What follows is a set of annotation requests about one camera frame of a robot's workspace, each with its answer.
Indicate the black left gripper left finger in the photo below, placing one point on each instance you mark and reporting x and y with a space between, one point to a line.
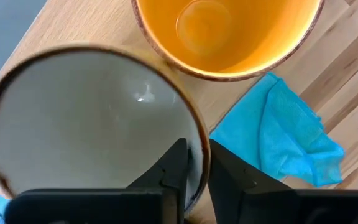
104 207

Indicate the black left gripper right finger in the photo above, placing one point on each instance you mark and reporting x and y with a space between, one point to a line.
275 208

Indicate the teal cloth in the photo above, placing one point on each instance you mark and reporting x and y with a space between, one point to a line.
284 137

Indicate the metal mug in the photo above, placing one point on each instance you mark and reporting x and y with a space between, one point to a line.
82 124

